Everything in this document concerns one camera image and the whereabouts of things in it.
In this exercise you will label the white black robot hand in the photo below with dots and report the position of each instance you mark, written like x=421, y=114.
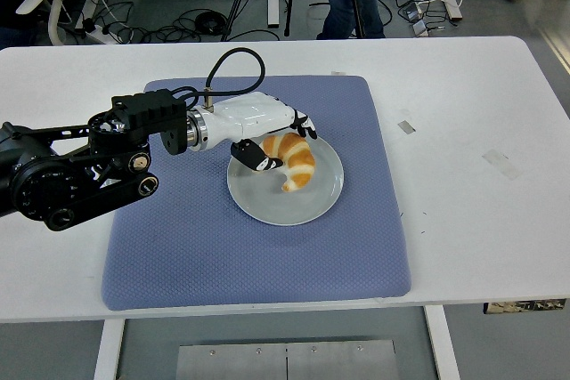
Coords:
x=249, y=115

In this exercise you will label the golden croissant bread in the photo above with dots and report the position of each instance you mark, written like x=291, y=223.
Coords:
x=298, y=162

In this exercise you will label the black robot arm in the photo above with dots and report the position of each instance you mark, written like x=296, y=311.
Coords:
x=147, y=117

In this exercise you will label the round grey plate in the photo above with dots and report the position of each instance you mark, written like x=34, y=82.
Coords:
x=320, y=197

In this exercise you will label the blue quilted mat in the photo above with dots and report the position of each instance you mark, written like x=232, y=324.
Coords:
x=249, y=264

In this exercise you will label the grey tape strip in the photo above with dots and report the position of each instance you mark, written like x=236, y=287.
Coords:
x=406, y=127

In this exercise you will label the grey power adapter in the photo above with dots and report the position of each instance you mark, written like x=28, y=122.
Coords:
x=420, y=29

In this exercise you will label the white office chair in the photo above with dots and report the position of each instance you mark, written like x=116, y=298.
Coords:
x=53, y=15

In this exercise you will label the clear tape strip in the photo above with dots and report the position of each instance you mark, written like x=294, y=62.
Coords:
x=501, y=164

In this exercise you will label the white table leg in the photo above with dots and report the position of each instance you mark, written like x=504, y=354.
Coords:
x=442, y=344
x=109, y=349

